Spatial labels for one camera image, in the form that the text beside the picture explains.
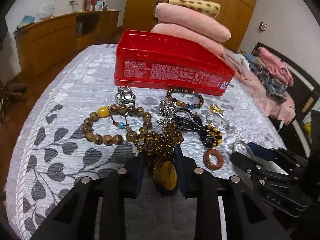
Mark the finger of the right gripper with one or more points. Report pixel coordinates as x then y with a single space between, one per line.
252 164
264 153

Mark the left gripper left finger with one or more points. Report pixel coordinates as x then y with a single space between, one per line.
123 183

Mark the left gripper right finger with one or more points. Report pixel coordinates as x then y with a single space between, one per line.
195 182

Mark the silver bangle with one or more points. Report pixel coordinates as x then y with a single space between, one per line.
217 120
243 145

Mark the brown stone ring pendant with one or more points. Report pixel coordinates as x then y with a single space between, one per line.
213 159

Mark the silver wrist watch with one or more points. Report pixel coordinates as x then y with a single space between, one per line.
125 96

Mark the pink bed sheet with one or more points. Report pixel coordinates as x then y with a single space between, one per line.
281 111

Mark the gold pendant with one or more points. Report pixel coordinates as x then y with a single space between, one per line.
215 109

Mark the plaid shirt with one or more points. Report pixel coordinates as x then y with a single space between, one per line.
275 89

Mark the folded pink garment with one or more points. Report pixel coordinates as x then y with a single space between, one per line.
276 67

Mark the red tin box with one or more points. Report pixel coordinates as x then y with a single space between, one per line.
151 60

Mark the wooden wardrobe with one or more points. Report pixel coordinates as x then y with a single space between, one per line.
233 14

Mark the lower pink pillow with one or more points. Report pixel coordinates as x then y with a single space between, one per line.
182 32

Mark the pink pillow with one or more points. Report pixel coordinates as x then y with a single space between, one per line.
182 32
193 20

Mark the yellow spotted blanket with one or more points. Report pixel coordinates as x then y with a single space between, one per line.
208 8

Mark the upper pink pillow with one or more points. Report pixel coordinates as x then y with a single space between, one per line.
193 20

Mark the wooden sideboard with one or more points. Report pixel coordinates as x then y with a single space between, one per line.
43 44

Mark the white kettle red lid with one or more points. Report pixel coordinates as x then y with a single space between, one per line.
100 5

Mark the white plastic bag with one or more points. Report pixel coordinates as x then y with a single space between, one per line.
45 12

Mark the blue cloth on sideboard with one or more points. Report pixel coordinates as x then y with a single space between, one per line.
27 20

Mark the wall switch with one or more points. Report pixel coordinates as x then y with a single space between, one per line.
262 26

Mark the wall power socket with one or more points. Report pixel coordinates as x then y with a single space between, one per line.
74 5

